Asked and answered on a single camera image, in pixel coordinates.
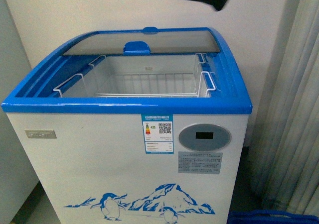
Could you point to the white blue chest freezer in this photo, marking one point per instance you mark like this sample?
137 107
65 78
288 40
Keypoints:
133 160

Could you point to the sliding glass freezer lid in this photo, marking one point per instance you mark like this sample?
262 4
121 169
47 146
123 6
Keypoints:
136 43

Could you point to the white wire freezer basket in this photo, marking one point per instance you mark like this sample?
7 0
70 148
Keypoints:
158 76

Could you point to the white pleated curtain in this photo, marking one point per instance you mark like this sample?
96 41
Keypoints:
284 153

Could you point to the blue plastic shopping basket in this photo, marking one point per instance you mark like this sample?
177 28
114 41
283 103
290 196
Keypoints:
270 217

